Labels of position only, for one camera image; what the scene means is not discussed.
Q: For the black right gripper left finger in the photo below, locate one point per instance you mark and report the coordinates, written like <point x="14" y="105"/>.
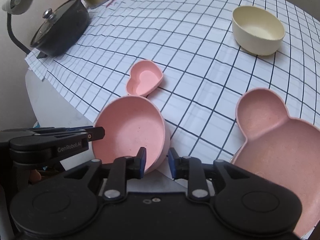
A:
<point x="119" y="172"/>

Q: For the small pink heart dish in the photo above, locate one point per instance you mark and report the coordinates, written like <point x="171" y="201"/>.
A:
<point x="145" y="77"/>

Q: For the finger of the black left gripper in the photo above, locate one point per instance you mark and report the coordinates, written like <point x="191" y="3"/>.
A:
<point x="95" y="133"/>

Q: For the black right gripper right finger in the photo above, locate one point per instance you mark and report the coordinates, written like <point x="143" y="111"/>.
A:
<point x="190" y="169"/>

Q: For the black pot with lid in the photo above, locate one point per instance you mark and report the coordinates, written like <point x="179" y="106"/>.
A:
<point x="61" y="28"/>

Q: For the cream round bowl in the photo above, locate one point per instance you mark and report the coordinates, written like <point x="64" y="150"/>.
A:
<point x="256" y="30"/>

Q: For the person's left hand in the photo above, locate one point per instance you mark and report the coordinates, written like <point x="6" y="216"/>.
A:
<point x="35" y="176"/>

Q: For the white black checked tablecloth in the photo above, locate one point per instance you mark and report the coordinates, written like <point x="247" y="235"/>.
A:
<point x="205" y="70"/>

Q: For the pink round bowl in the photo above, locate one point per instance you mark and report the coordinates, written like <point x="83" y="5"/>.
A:
<point x="132" y="122"/>

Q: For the white desk lamp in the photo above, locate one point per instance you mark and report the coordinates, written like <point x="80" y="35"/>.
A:
<point x="16" y="7"/>

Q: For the pink mouse-shaped divided plate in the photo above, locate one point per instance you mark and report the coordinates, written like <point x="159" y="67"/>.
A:
<point x="280" y="148"/>

